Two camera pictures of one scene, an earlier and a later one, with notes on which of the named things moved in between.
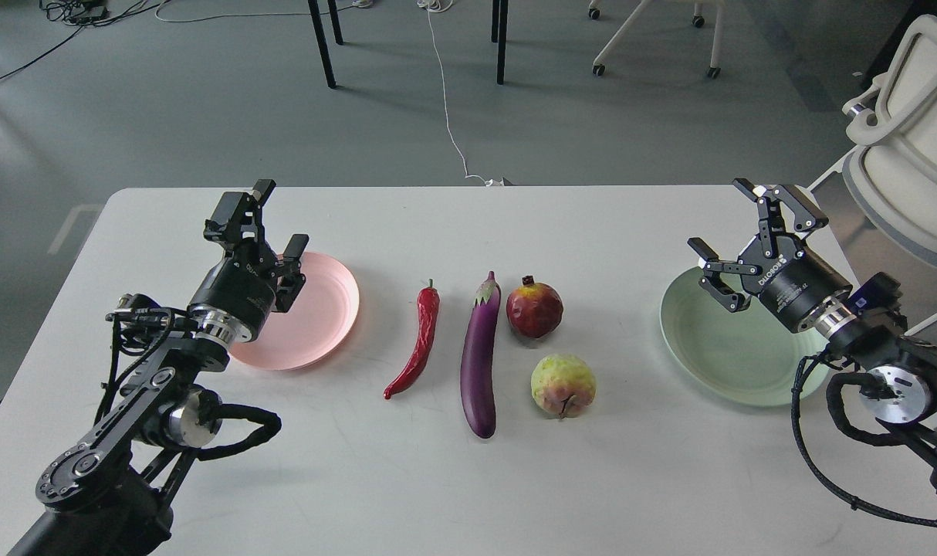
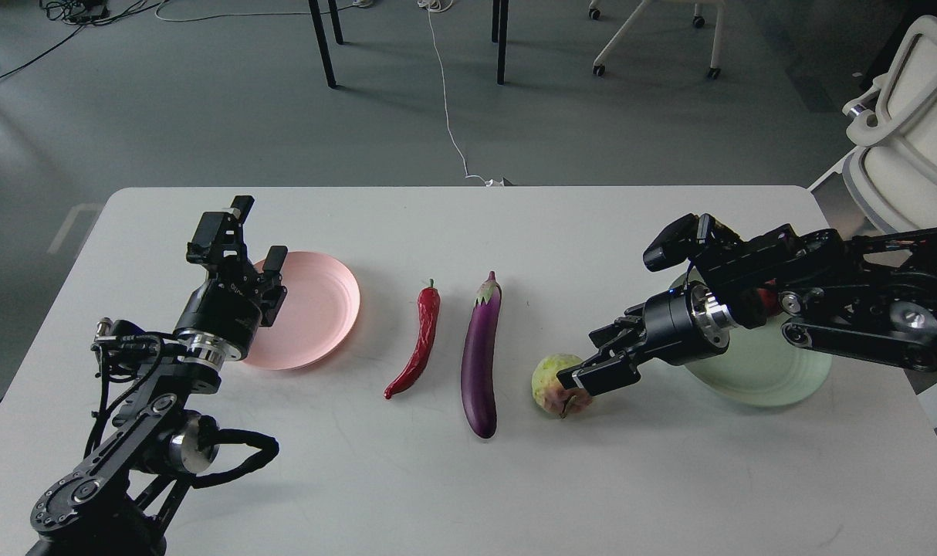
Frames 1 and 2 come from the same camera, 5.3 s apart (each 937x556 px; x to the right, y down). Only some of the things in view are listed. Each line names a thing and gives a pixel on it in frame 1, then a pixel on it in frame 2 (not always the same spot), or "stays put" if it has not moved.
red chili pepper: x=428 y=300 stays put
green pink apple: x=563 y=385 stays put
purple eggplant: x=478 y=360 stays put
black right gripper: x=791 y=281 to x=677 y=327
